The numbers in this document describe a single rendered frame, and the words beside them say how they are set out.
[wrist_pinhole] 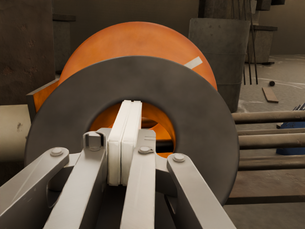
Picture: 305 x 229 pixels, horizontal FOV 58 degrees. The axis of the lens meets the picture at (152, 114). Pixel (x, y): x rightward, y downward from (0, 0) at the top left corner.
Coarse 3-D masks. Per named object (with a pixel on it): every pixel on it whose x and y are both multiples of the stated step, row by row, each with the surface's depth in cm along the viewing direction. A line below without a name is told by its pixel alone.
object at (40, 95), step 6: (48, 84) 25; (54, 84) 26; (36, 90) 23; (42, 90) 23; (48, 90) 25; (30, 96) 22; (36, 96) 22; (42, 96) 23; (30, 102) 22; (36, 102) 22; (42, 102) 23; (30, 108) 22; (36, 108) 22; (30, 114) 22; (30, 120) 22
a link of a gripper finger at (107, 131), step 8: (104, 128) 18; (72, 160) 14; (64, 168) 14; (72, 168) 14; (104, 168) 15; (56, 176) 14; (64, 176) 14; (104, 176) 15; (48, 184) 14; (56, 184) 14; (64, 184) 14
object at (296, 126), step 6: (294, 108) 193; (300, 108) 181; (282, 126) 172; (288, 126) 168; (294, 126) 166; (300, 126) 164; (276, 150) 188; (282, 150) 186; (288, 150) 171; (294, 150) 169; (300, 150) 167
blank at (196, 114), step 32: (96, 64) 23; (128, 64) 23; (160, 64) 23; (64, 96) 21; (96, 96) 21; (128, 96) 21; (160, 96) 21; (192, 96) 21; (32, 128) 20; (64, 128) 20; (96, 128) 22; (192, 128) 20; (224, 128) 20; (32, 160) 19; (192, 160) 19; (224, 160) 18; (224, 192) 18; (96, 224) 17; (160, 224) 17
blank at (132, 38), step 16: (112, 32) 27; (128, 32) 27; (144, 32) 27; (160, 32) 27; (176, 32) 27; (80, 48) 27; (96, 48) 27; (112, 48) 26; (128, 48) 26; (144, 48) 26; (160, 48) 26; (176, 48) 26; (192, 48) 26; (80, 64) 26; (192, 64) 26; (208, 64) 26; (208, 80) 26; (160, 128) 25
